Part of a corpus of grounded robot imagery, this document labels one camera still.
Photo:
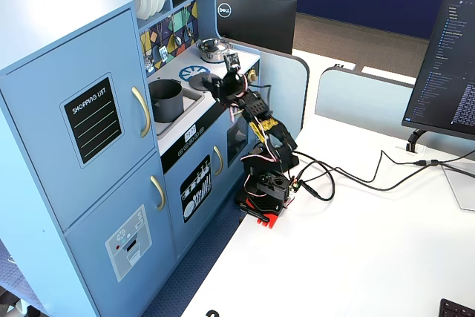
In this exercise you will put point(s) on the oven door with window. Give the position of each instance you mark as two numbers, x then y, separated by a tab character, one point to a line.
232	125

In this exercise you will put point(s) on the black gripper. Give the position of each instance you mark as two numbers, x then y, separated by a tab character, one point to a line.
219	86

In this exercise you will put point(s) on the gray pot lid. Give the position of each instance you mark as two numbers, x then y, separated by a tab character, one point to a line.
198	81

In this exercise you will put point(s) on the gray monitor base plate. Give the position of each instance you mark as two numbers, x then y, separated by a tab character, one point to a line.
464	191

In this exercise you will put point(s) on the steel skimmer spoon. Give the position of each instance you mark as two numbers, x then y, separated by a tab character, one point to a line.
149	62

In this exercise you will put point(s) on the black Dell monitor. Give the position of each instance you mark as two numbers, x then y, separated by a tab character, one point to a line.
259	23

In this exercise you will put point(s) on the gray sink basin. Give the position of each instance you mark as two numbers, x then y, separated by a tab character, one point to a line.
193	103

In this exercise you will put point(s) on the gray desk divider panel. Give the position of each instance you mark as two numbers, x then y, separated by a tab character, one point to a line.
352	98
282	90

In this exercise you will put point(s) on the steel saucepan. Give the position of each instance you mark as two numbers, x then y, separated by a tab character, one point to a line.
211	58

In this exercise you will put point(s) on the gray toy pot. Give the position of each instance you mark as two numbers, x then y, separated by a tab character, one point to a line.
167	105

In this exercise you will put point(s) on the glass saucepan lid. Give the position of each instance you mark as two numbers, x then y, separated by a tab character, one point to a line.
213	45

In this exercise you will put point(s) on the dishwasher door with print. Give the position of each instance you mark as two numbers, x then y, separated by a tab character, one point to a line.
174	228

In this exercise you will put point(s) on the freezer door with dispenser print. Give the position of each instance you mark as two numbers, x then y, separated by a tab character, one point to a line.
96	228

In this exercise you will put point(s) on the small black object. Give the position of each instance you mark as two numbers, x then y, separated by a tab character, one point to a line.
212	313

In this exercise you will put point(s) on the black keyboard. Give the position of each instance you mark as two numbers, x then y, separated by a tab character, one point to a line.
456	309

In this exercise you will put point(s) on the red table clamp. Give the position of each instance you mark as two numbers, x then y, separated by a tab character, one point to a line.
268	220

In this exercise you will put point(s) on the small steel spoon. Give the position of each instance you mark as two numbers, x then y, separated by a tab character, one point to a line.
190	31

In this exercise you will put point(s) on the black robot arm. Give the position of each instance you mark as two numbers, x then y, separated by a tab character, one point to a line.
282	139

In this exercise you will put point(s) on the gold stove knob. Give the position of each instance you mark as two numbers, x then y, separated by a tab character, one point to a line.
253	75

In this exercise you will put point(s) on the steel ladle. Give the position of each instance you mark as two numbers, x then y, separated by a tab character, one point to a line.
178	40

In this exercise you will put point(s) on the steel slotted spatula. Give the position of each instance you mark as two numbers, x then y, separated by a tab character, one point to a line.
163	53

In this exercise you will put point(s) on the fridge door with shopping list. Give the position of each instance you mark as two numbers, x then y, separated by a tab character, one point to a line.
37	127

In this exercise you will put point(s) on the monitor showing code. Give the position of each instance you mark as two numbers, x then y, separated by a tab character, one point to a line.
445	72

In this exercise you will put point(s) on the small gripper camera board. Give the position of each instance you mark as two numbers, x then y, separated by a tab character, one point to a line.
232	60

